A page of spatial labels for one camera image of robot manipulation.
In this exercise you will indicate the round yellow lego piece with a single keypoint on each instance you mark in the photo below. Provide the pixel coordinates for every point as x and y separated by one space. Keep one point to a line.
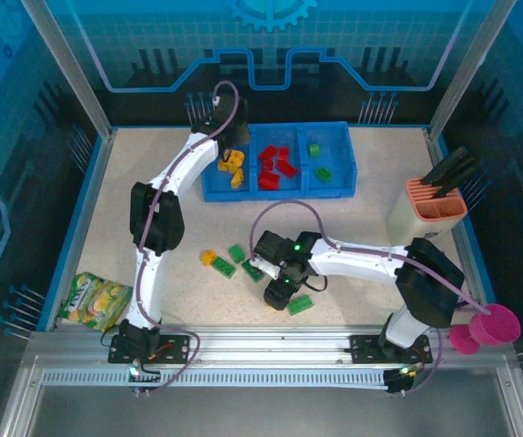
238 157

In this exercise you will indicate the yellow lego brick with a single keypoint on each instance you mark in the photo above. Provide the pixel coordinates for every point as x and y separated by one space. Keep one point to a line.
225 167
208 257
237 178

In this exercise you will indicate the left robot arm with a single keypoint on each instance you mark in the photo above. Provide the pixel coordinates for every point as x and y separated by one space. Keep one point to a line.
156 218

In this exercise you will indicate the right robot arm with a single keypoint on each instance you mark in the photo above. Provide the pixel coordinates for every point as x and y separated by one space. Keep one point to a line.
429 282

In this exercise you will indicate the long green lego brick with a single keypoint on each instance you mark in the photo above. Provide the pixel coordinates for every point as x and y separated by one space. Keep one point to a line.
247 268
223 266
304 303

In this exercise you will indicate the blue plastic bin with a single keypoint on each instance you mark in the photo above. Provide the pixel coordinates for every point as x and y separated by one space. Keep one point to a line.
290 186
215 186
338 159

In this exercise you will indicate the beige pink utensil holder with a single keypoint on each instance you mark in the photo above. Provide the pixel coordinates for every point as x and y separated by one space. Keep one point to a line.
411 223

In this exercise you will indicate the green yellow snack bag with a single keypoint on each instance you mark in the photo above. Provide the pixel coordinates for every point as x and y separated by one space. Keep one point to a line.
95 305

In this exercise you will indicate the small pink sponge cylinder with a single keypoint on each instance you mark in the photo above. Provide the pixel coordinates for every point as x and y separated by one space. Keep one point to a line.
463 340

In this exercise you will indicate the magenta plastic cup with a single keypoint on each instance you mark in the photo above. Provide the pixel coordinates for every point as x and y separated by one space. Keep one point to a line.
495 324

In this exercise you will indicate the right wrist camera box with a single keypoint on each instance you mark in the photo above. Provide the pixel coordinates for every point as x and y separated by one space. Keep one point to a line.
265 268

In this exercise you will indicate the aluminium rail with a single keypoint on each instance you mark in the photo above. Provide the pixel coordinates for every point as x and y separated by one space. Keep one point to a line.
265 346

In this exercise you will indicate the aluminium frame post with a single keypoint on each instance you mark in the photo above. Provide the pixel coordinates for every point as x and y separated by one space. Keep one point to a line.
468 73
72 73

